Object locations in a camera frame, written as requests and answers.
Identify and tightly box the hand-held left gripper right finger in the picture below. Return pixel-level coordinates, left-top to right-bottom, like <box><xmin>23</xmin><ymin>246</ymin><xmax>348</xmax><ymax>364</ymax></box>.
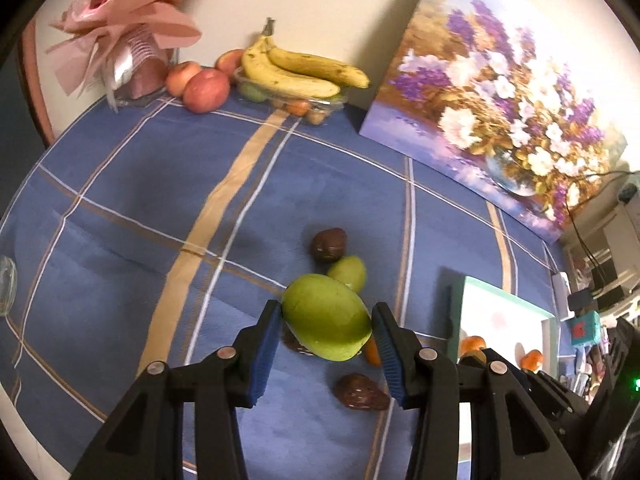
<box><xmin>371</xmin><ymin>302</ymin><xmax>583</xmax><ymax>480</ymax></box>

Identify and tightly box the large red apple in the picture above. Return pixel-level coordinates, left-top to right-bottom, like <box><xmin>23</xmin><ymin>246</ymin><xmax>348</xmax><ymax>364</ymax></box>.
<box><xmin>183</xmin><ymin>68</ymin><xmax>231</xmax><ymax>114</ymax></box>

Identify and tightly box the white shelf unit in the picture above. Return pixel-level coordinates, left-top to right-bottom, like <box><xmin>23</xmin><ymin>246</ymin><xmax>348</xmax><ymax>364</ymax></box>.
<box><xmin>560</xmin><ymin>200</ymin><xmax>640</xmax><ymax>311</ymax></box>

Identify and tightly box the teal box red mark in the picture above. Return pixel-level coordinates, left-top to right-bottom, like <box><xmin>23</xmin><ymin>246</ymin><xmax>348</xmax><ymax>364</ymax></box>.
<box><xmin>570</xmin><ymin>310</ymin><xmax>601</xmax><ymax>347</ymax></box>

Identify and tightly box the bunch of yellow bananas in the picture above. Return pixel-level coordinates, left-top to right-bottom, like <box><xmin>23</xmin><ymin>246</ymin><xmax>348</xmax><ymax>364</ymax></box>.
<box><xmin>241</xmin><ymin>17</ymin><xmax>371</xmax><ymax>100</ymax></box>

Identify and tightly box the black cable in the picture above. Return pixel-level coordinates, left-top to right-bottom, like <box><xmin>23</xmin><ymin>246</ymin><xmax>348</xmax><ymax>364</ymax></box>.
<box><xmin>565</xmin><ymin>170</ymin><xmax>640</xmax><ymax>271</ymax></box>

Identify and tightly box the pink wrapped flower bouquet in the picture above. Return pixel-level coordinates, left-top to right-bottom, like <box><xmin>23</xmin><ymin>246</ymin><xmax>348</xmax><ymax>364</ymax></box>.
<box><xmin>44</xmin><ymin>0</ymin><xmax>208</xmax><ymax>113</ymax></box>

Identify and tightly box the small green mango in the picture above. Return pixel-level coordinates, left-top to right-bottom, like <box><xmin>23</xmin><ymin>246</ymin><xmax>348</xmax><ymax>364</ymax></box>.
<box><xmin>327</xmin><ymin>255</ymin><xmax>367</xmax><ymax>295</ymax></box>

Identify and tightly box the flower painting canvas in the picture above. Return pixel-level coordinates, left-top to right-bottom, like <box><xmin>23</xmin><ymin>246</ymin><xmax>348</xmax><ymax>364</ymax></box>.
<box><xmin>359</xmin><ymin>0</ymin><xmax>628</xmax><ymax>245</ymax></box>

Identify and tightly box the reddish wooden board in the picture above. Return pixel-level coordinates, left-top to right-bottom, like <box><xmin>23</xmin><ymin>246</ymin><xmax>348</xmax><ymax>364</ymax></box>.
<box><xmin>17</xmin><ymin>17</ymin><xmax>57</xmax><ymax>147</ymax></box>

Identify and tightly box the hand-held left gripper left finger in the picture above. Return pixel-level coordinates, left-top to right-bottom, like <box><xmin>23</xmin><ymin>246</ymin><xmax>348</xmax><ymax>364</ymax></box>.
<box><xmin>70</xmin><ymin>300</ymin><xmax>283</xmax><ymax>480</ymax></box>

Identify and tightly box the large green mango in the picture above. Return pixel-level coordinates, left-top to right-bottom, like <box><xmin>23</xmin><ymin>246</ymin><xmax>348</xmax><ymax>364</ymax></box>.
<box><xmin>281</xmin><ymin>273</ymin><xmax>373</xmax><ymax>362</ymax></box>

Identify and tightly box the clear plastic fruit container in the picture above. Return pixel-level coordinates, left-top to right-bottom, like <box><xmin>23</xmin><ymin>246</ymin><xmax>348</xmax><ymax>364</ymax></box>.
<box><xmin>234</xmin><ymin>67</ymin><xmax>348</xmax><ymax>126</ymax></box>

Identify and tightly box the dark brown passion fruit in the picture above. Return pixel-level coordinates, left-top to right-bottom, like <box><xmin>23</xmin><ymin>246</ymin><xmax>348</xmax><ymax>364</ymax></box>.
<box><xmin>334</xmin><ymin>373</ymin><xmax>391</xmax><ymax>412</ymax></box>
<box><xmin>311</xmin><ymin>228</ymin><xmax>347</xmax><ymax>263</ymax></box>

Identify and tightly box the pale red apple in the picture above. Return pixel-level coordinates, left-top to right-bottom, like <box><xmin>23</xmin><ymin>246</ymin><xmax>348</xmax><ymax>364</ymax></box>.
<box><xmin>215</xmin><ymin>49</ymin><xmax>246</xmax><ymax>77</ymax></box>
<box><xmin>165</xmin><ymin>61</ymin><xmax>202</xmax><ymax>97</ymax></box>

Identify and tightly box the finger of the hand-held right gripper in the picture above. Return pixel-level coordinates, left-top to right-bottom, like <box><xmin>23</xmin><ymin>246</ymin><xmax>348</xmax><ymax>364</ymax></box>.
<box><xmin>482</xmin><ymin>346</ymin><xmax>531</xmax><ymax>386</ymax></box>

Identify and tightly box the white power strip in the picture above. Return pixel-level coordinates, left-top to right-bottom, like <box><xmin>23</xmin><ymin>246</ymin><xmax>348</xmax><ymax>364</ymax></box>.
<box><xmin>552</xmin><ymin>272</ymin><xmax>571</xmax><ymax>321</ymax></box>

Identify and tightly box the clear glass mug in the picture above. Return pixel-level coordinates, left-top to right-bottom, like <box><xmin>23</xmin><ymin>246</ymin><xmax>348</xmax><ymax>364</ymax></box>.
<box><xmin>0</xmin><ymin>255</ymin><xmax>18</xmax><ymax>317</ymax></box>

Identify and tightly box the white box green rim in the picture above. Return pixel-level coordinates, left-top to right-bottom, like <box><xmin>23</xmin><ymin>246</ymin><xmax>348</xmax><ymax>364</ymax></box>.
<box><xmin>446</xmin><ymin>276</ymin><xmax>557</xmax><ymax>463</ymax></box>

